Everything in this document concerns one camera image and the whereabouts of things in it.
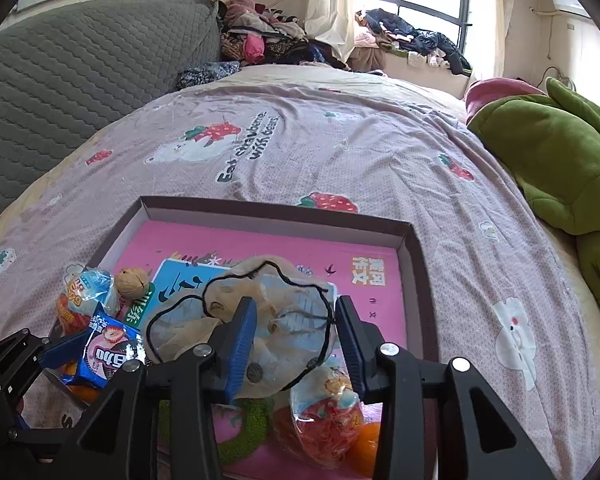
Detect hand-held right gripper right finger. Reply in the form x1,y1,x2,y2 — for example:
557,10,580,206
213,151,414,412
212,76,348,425
334,295,556,480

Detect beige sheer scrunchie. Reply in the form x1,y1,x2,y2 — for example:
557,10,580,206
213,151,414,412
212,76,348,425
145,255,339,394

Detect shallow grey cardboard box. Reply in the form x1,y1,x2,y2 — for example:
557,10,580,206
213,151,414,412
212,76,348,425
47,195,441,480

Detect white air conditioner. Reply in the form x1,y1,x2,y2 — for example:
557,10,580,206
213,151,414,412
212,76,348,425
550,0,593,17

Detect pink book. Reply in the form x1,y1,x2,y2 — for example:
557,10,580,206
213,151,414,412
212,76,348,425
87,216,406,480

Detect white wall cable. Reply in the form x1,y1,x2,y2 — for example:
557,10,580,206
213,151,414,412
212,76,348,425
542,65,567,92

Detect dark clothes on windowsill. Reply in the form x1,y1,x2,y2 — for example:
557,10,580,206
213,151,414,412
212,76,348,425
355,8,473,76

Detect mandarin orange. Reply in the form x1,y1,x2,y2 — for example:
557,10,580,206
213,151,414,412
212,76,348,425
352,421,382,477
61,362,103,404

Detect blue cookie packet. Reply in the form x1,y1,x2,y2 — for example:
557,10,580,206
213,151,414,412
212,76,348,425
75,301,147,389

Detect clear bag of red snacks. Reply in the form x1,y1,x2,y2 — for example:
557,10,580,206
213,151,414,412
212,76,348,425
272,364,366,470
56,266,120,337

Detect pink pillow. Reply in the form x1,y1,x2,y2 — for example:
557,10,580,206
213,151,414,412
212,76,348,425
464,78,546,121

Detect grey quilted headboard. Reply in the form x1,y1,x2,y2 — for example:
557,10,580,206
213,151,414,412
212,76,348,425
0,0,223,238

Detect cream curtain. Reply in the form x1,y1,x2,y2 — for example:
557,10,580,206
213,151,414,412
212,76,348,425
467,0,507,82
305,0,363,61

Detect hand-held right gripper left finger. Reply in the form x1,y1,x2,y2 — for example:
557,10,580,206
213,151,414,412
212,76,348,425
60,296,258,480

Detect green fuzzy scrunchie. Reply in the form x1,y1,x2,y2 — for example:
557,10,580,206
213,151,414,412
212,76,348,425
157,395,276,469

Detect dark patterned cloth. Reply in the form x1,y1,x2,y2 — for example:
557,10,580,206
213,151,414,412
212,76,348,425
175,61,242,91

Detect walnut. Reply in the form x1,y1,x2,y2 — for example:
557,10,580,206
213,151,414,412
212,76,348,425
116,267,148,301

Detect green fleece blanket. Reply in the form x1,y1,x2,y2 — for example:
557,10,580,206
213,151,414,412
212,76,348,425
467,77,600,313

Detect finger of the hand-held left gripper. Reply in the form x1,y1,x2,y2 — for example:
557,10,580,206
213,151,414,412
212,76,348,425
0,329,97,376

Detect pile of clothes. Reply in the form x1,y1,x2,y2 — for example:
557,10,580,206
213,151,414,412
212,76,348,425
217,0,351,68

